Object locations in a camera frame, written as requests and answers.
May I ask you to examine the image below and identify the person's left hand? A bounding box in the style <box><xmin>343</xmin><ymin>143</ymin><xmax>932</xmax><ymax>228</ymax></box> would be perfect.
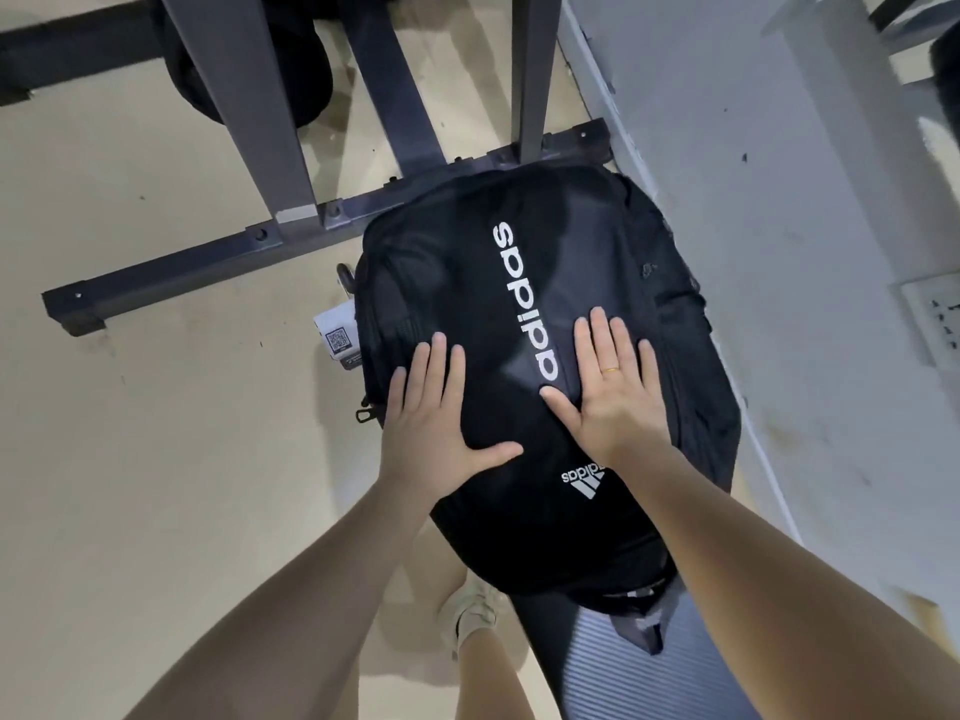
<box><xmin>378</xmin><ymin>333</ymin><xmax>525</xmax><ymax>511</ymax></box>

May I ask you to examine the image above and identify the white furniture frame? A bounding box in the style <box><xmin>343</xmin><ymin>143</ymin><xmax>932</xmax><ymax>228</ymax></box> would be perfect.
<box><xmin>761</xmin><ymin>0</ymin><xmax>960</xmax><ymax>282</ymax></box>

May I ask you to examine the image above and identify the white paper hang tag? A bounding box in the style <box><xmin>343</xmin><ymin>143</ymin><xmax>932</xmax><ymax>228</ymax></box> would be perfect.
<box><xmin>312</xmin><ymin>305</ymin><xmax>363</xmax><ymax>370</ymax></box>

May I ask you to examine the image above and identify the person's right hand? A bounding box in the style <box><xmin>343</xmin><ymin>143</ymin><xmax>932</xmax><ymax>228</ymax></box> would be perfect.
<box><xmin>540</xmin><ymin>306</ymin><xmax>674</xmax><ymax>475</ymax></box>

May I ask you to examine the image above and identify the grey striped clothing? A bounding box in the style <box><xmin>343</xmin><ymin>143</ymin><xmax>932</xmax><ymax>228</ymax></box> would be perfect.
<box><xmin>510</xmin><ymin>577</ymin><xmax>759</xmax><ymax>720</ymax></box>

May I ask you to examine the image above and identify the person's right forearm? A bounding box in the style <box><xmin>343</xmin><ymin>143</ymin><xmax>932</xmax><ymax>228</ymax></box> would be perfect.
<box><xmin>622</xmin><ymin>445</ymin><xmax>960</xmax><ymax>720</ymax></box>

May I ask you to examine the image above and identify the white wall socket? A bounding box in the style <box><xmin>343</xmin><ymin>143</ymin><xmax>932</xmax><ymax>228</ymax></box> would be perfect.
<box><xmin>900</xmin><ymin>275</ymin><xmax>960</xmax><ymax>368</ymax></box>

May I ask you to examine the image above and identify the dark grey metal table frame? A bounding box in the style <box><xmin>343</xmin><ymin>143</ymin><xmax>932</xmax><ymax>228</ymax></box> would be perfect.
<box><xmin>0</xmin><ymin>0</ymin><xmax>613</xmax><ymax>338</ymax></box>

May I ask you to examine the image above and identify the person's bare leg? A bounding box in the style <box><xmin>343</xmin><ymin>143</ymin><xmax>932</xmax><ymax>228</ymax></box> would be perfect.
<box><xmin>453</xmin><ymin>629</ymin><xmax>560</xmax><ymax>720</ymax></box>

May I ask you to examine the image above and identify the person's left forearm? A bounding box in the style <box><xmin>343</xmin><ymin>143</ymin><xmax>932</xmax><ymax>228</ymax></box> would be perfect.
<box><xmin>123</xmin><ymin>475</ymin><xmax>445</xmax><ymax>720</ymax></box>

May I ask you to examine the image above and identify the white shoe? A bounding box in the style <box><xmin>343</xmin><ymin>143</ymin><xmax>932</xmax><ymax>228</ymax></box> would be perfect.
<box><xmin>438</xmin><ymin>573</ymin><xmax>505</xmax><ymax>657</ymax></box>

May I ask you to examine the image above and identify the black bag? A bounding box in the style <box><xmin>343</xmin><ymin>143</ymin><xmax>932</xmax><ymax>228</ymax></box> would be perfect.
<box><xmin>146</xmin><ymin>0</ymin><xmax>335</xmax><ymax>132</ymax></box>

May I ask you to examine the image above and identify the black backpack with white print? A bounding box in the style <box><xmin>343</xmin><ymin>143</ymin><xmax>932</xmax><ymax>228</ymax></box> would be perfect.
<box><xmin>352</xmin><ymin>163</ymin><xmax>744</xmax><ymax>657</ymax></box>

